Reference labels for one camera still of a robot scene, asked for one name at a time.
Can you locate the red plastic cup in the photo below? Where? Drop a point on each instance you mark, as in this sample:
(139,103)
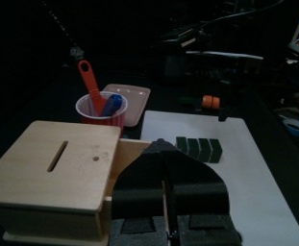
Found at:
(112,121)

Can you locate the orange toy knife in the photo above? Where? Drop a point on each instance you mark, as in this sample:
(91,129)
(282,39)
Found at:
(88,80)

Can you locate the wooden box with slot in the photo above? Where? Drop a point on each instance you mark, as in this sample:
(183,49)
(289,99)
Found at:
(48,179)

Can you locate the grey frame clamp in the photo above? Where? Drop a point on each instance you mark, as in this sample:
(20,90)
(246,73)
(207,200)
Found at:
(76,52)

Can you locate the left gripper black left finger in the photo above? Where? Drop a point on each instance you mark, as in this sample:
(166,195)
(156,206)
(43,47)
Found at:
(136,192)

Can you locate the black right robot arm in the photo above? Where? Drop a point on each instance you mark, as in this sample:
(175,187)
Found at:
(224,55)

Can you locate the white cutting board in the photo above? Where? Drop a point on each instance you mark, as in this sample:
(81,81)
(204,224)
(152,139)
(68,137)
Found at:
(250,179)

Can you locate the dark green sushi piece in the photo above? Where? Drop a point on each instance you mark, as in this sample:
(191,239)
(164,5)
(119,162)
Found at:
(204,150)
(192,148)
(180,144)
(215,151)

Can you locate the pink rectangular plate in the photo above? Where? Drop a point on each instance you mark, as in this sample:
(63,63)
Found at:
(138,105)

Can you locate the blue toy utensil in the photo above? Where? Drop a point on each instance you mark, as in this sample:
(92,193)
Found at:
(112,104)

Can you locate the wooden drawer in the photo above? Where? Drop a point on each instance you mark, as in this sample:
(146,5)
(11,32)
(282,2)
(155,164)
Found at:
(127,153)

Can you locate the orange toy carrot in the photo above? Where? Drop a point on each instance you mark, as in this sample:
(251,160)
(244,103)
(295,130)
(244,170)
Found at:
(210,102)

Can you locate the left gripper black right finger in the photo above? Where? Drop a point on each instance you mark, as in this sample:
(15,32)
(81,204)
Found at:
(198,198)

